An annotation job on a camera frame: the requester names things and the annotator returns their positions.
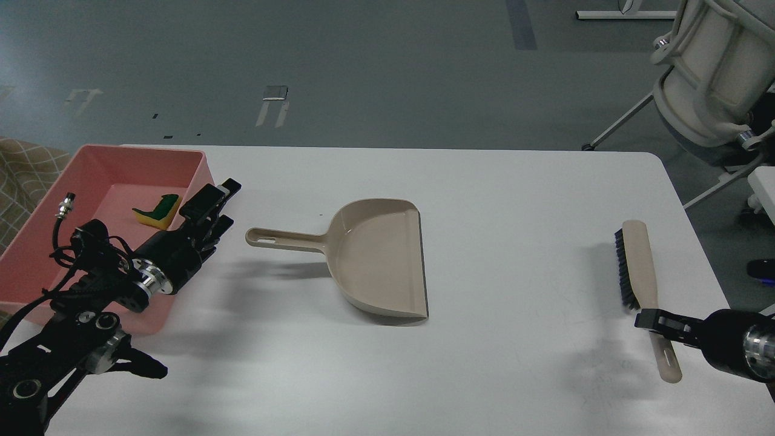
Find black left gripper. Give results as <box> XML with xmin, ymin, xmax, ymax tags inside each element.
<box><xmin>133</xmin><ymin>178</ymin><xmax>242</xmax><ymax>296</ymax></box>

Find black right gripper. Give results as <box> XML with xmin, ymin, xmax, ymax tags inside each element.
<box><xmin>635</xmin><ymin>308</ymin><xmax>774</xmax><ymax>383</ymax></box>

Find yellow green sponge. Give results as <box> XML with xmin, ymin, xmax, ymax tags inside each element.
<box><xmin>132</xmin><ymin>194</ymin><xmax>182</xmax><ymax>231</ymax></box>

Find beige brush black bristles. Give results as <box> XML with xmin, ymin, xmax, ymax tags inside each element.
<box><xmin>615</xmin><ymin>220</ymin><xmax>683</xmax><ymax>384</ymax></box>

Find beige plastic dustpan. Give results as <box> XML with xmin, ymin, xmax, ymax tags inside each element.
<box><xmin>245</xmin><ymin>199</ymin><xmax>429</xmax><ymax>319</ymax></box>

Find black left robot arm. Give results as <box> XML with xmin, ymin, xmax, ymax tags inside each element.
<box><xmin>2</xmin><ymin>179</ymin><xmax>242</xmax><ymax>435</ymax></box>

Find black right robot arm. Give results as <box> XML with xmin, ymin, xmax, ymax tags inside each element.
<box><xmin>618</xmin><ymin>260</ymin><xmax>773</xmax><ymax>393</ymax></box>

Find pink plastic bin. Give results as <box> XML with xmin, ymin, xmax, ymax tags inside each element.
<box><xmin>1</xmin><ymin>145</ymin><xmax>213</xmax><ymax>314</ymax></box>

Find white side table corner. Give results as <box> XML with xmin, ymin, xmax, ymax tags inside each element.
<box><xmin>747</xmin><ymin>166</ymin><xmax>774</xmax><ymax>225</ymax></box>

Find beige patterned cloth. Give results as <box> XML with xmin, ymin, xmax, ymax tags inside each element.
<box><xmin>1</xmin><ymin>136</ymin><xmax>71</xmax><ymax>253</ymax></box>

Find white office chair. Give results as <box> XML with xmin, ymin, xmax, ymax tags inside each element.
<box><xmin>582</xmin><ymin>1</ymin><xmax>774</xmax><ymax>209</ymax></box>

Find white table leg bar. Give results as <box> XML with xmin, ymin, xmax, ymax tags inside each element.
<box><xmin>575</xmin><ymin>10</ymin><xmax>676</xmax><ymax>20</ymax></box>

